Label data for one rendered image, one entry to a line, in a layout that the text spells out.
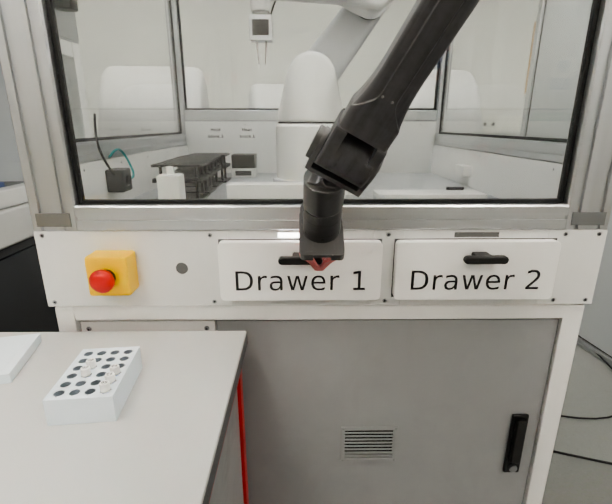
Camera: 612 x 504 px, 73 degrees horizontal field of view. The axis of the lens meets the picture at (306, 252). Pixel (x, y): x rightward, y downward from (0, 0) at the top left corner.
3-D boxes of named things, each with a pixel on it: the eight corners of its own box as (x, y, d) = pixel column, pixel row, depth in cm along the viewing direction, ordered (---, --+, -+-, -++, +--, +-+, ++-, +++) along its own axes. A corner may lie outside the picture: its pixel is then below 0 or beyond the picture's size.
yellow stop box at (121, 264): (129, 298, 71) (124, 258, 69) (87, 298, 71) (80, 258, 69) (140, 286, 76) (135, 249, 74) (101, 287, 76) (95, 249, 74)
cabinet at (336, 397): (531, 603, 101) (600, 304, 78) (110, 609, 100) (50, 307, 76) (422, 377, 192) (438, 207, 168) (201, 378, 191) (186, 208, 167)
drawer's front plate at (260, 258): (380, 300, 75) (383, 242, 72) (220, 300, 75) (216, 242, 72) (378, 296, 77) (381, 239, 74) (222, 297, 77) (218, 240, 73)
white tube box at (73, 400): (116, 421, 53) (112, 396, 52) (47, 426, 52) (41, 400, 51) (142, 367, 65) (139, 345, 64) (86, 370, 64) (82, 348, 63)
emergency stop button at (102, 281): (113, 294, 68) (109, 271, 67) (88, 294, 68) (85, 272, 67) (120, 287, 71) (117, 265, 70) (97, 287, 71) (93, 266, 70)
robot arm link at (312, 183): (297, 181, 53) (341, 191, 52) (313, 148, 57) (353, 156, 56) (298, 217, 58) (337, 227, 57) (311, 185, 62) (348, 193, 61)
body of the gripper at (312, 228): (339, 211, 68) (343, 178, 62) (343, 262, 61) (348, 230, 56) (300, 211, 67) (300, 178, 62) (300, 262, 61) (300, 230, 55)
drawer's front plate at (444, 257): (551, 299, 76) (562, 241, 72) (393, 300, 75) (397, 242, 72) (546, 295, 77) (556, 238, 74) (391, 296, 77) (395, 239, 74)
